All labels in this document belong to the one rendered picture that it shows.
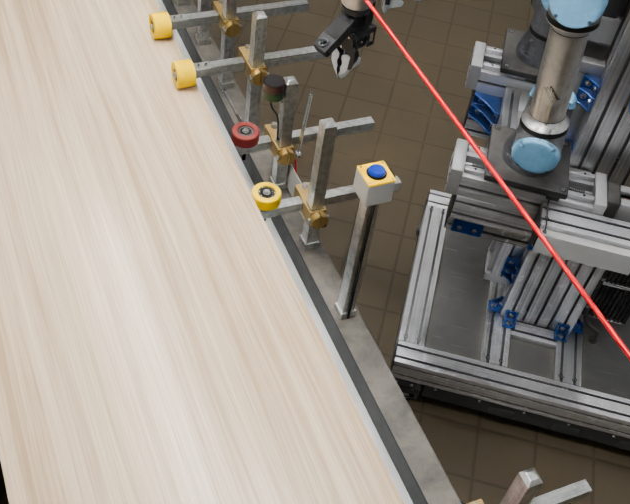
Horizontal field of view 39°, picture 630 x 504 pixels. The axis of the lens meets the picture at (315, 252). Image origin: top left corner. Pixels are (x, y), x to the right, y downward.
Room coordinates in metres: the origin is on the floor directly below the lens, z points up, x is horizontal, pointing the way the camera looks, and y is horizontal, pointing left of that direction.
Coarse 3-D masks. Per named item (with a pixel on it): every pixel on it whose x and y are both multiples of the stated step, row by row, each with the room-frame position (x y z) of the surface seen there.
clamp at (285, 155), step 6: (264, 126) 2.01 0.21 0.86; (270, 126) 2.00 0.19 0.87; (264, 132) 2.00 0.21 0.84; (270, 132) 1.98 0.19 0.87; (270, 138) 1.96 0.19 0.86; (276, 144) 1.93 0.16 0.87; (276, 150) 1.92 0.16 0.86; (282, 150) 1.91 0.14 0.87; (288, 150) 1.91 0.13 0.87; (276, 156) 1.90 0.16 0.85; (282, 156) 1.90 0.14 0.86; (288, 156) 1.91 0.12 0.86; (294, 156) 1.91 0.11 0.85; (282, 162) 1.90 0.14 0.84; (288, 162) 1.91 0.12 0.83
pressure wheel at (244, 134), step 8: (232, 128) 1.93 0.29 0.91; (240, 128) 1.93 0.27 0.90; (248, 128) 1.94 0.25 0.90; (256, 128) 1.94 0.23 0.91; (232, 136) 1.91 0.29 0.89; (240, 136) 1.90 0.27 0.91; (248, 136) 1.90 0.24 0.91; (256, 136) 1.91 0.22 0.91; (240, 144) 1.89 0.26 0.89; (248, 144) 1.89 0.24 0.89; (256, 144) 1.91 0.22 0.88
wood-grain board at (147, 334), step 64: (0, 0) 2.35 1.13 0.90; (64, 0) 2.41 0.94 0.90; (128, 0) 2.47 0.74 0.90; (0, 64) 2.04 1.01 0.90; (64, 64) 2.09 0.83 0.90; (128, 64) 2.14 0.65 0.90; (0, 128) 1.77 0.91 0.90; (64, 128) 1.81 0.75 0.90; (128, 128) 1.86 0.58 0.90; (192, 128) 1.90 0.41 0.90; (0, 192) 1.53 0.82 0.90; (64, 192) 1.57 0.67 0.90; (128, 192) 1.61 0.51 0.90; (192, 192) 1.65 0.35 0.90; (0, 256) 1.33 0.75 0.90; (64, 256) 1.36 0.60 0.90; (128, 256) 1.40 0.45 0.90; (192, 256) 1.43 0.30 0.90; (256, 256) 1.47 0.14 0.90; (0, 320) 1.14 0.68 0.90; (64, 320) 1.17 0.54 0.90; (128, 320) 1.21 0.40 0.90; (192, 320) 1.24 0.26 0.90; (256, 320) 1.27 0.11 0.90; (0, 384) 0.98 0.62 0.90; (64, 384) 1.01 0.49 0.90; (128, 384) 1.04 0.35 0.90; (192, 384) 1.06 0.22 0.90; (256, 384) 1.09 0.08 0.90; (320, 384) 1.12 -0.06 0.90; (0, 448) 0.83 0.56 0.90; (64, 448) 0.86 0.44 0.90; (128, 448) 0.88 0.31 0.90; (192, 448) 0.91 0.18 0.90; (256, 448) 0.94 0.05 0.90; (320, 448) 0.96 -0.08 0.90
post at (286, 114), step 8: (288, 80) 1.93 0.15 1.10; (296, 80) 1.95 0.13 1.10; (288, 88) 1.92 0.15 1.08; (296, 88) 1.93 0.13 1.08; (288, 96) 1.92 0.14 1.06; (296, 96) 1.94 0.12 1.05; (280, 104) 1.94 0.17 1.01; (288, 104) 1.93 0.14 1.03; (280, 112) 1.94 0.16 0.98; (288, 112) 1.93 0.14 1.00; (280, 120) 1.93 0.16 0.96; (288, 120) 1.93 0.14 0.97; (280, 128) 1.93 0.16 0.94; (288, 128) 1.93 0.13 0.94; (280, 136) 1.92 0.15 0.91; (288, 136) 1.93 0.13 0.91; (280, 144) 1.92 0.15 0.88; (288, 144) 1.93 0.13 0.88; (272, 168) 1.95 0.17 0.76; (280, 168) 1.92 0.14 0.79; (272, 176) 1.94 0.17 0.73; (280, 176) 1.93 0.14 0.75
